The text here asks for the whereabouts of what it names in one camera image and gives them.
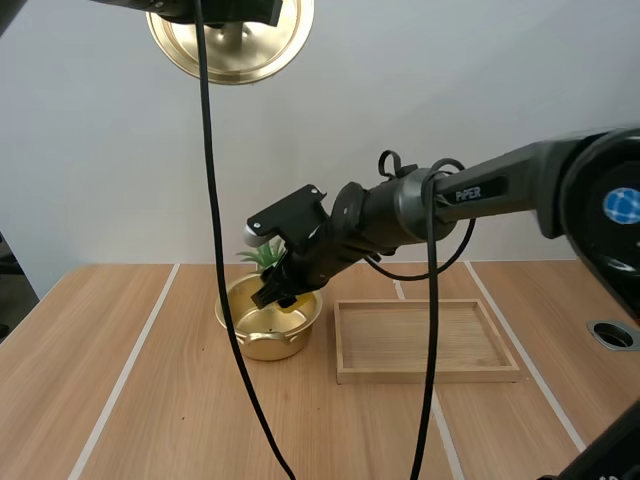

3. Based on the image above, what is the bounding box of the gold pot with two handles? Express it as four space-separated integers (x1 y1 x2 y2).
214 273 324 363

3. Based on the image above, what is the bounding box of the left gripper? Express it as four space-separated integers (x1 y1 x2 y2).
87 0 286 28

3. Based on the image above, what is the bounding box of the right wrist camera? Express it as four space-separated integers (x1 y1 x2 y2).
242 183 330 254

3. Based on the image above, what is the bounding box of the black cable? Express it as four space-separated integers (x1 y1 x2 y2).
367 214 478 281
408 158 469 480
191 0 298 480

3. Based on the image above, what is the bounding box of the shallow wooden tray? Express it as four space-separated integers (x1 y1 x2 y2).
333 298 522 386

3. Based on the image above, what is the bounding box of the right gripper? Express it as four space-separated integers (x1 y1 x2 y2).
251 219 397 309

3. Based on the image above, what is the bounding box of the yellow toy pineapple green crown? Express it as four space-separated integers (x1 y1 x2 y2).
235 238 315 315

